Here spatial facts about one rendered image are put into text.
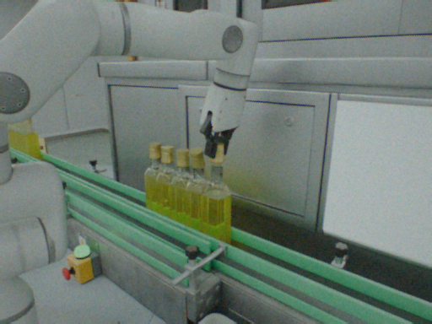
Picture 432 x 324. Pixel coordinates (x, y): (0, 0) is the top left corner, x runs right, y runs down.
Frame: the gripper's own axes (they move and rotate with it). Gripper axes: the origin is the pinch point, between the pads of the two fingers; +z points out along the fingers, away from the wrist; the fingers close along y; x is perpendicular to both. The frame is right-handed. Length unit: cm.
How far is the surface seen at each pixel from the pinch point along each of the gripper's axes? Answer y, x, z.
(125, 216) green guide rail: 6.4, -24.3, 33.7
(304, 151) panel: -12.5, 16.3, -3.6
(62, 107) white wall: -223, -559, 206
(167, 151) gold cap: 1.7, -14.5, 7.4
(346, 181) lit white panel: -12.3, 27.8, -1.4
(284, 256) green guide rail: -3.1, 23.8, 18.7
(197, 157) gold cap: 2.6, -3.3, 3.6
